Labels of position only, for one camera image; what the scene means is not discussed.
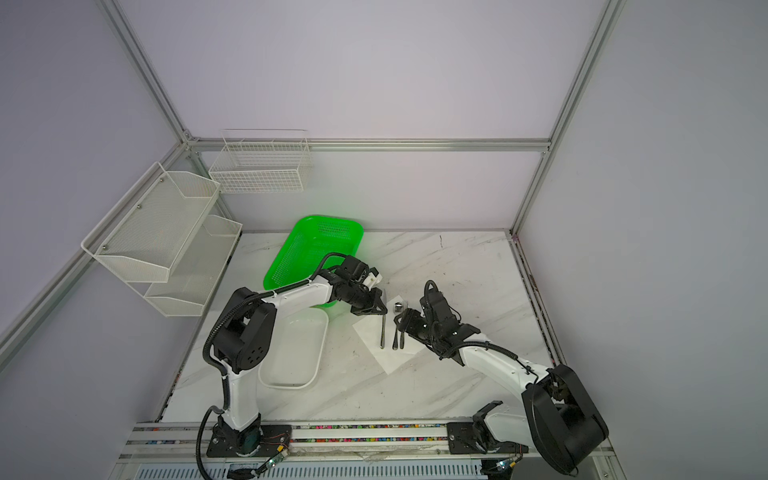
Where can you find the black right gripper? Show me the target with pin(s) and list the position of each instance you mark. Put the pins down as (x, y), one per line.
(408, 321)

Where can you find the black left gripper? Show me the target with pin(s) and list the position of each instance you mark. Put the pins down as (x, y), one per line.
(372, 308)

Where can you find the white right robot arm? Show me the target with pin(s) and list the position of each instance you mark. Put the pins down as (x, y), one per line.
(560, 420)

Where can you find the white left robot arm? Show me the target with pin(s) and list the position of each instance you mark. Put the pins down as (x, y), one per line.
(241, 337)

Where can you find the green plastic basket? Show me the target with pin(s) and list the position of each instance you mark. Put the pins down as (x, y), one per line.
(310, 240)

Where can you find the white rectangular tray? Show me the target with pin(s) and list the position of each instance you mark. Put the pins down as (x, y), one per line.
(296, 350)

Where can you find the white mesh lower shelf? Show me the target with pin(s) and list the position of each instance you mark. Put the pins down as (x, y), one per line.
(192, 283)

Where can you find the white mesh shelf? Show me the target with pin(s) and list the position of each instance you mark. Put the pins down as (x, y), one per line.
(144, 237)
(192, 283)

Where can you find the white mesh upper shelf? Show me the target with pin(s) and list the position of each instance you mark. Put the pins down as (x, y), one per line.
(144, 237)

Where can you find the white wire basket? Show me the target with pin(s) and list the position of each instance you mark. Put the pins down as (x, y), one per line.
(263, 161)

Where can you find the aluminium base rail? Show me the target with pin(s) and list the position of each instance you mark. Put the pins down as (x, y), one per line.
(389, 449)

